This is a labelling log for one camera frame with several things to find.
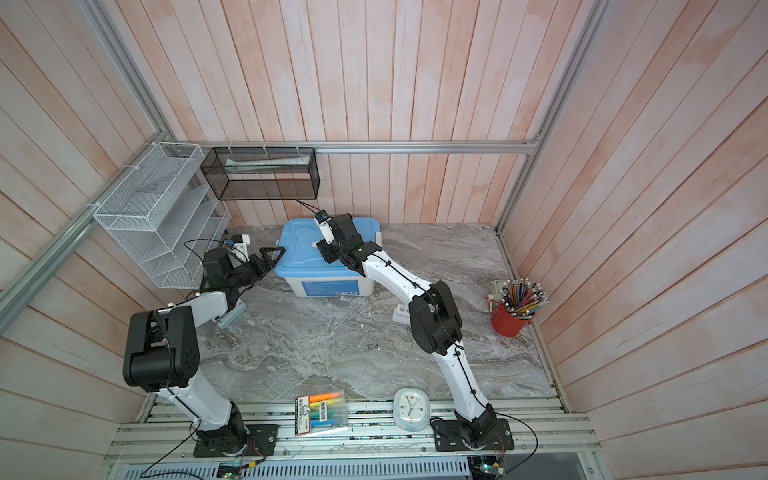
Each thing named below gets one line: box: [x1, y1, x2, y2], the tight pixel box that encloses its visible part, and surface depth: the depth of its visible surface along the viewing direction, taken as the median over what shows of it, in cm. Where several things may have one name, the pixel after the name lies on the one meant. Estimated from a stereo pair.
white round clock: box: [393, 387, 431, 432], surface depth 78 cm
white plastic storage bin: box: [284, 276, 374, 298], surface depth 95 cm
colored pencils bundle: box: [500, 277, 549, 319], surface depth 85 cm
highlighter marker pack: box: [295, 391, 348, 436], surface depth 78 cm
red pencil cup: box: [488, 300, 533, 337], surface depth 92 cm
